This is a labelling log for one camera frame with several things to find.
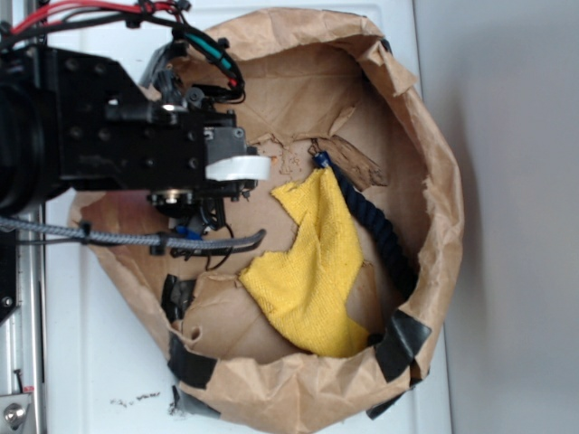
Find dark blue twisted rope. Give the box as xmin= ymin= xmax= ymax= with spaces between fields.
xmin=312 ymin=150 xmax=420 ymax=300

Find red and black wires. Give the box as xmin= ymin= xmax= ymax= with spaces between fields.
xmin=0 ymin=0 xmax=248 ymax=105

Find metal rail frame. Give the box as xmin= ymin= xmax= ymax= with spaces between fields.
xmin=0 ymin=0 xmax=47 ymax=434

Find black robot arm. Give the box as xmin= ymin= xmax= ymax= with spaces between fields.
xmin=1 ymin=45 xmax=271 ymax=219

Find brown driftwood piece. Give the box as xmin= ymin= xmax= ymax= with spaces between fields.
xmin=308 ymin=135 xmax=388 ymax=192

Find brown paper bag bin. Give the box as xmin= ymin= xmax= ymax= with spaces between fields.
xmin=95 ymin=8 xmax=464 ymax=433

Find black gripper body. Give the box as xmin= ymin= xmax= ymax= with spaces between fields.
xmin=104 ymin=86 xmax=248 ymax=226

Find white-taped gripper finger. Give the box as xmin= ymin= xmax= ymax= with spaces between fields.
xmin=205 ymin=156 xmax=271 ymax=182

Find grey braided cable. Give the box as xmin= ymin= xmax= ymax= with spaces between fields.
xmin=0 ymin=215 xmax=268 ymax=250

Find yellow microfiber cloth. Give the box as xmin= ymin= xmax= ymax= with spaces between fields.
xmin=240 ymin=168 xmax=369 ymax=358

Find white plastic tray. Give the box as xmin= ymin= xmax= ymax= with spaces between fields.
xmin=44 ymin=1 xmax=452 ymax=433

